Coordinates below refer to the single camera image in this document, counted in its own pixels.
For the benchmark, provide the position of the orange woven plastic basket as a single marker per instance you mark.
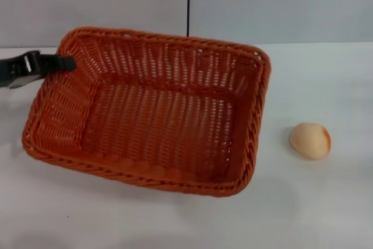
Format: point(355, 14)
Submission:
point(163, 132)

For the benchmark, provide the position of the black vertical wall seam strip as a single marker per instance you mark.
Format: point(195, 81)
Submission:
point(188, 1)

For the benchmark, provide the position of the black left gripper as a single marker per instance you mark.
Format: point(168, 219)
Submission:
point(14, 66)

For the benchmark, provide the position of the pale peach with red blush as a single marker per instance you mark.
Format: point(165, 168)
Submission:
point(309, 142)

